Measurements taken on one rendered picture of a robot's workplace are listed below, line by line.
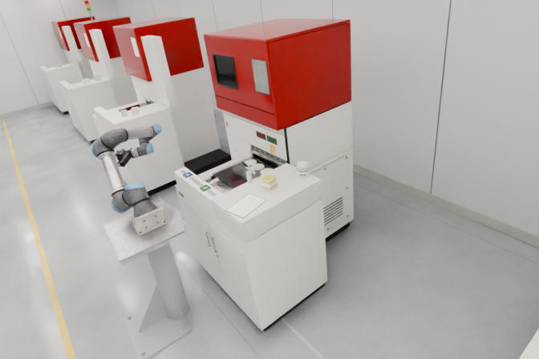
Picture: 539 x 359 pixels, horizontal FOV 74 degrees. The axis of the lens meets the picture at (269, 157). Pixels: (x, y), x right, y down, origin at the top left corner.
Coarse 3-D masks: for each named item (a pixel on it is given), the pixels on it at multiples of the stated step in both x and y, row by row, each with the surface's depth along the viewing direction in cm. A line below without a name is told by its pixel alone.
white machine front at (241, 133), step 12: (228, 120) 301; (240, 120) 284; (228, 132) 309; (240, 132) 292; (252, 132) 276; (264, 132) 262; (276, 132) 250; (240, 144) 300; (252, 144) 283; (264, 144) 268; (276, 144) 255; (276, 156) 262; (288, 156) 252
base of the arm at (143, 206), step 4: (140, 200) 223; (144, 200) 224; (148, 200) 226; (132, 204) 224; (136, 204) 223; (140, 204) 222; (144, 204) 223; (148, 204) 224; (152, 204) 227; (136, 208) 222; (140, 208) 221; (144, 208) 221; (148, 208) 222; (152, 208) 223; (156, 208) 227; (136, 212) 221; (140, 212) 220; (144, 212) 220; (136, 216) 221
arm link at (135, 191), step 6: (126, 186) 225; (132, 186) 225; (138, 186) 226; (144, 186) 231; (126, 192) 226; (132, 192) 224; (138, 192) 224; (144, 192) 227; (126, 198) 226; (132, 198) 224; (138, 198) 223
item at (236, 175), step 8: (256, 160) 275; (232, 168) 268; (240, 168) 267; (264, 168) 262; (272, 168) 261; (224, 176) 259; (232, 176) 257; (240, 176) 256; (256, 176) 253; (232, 184) 247; (240, 184) 246
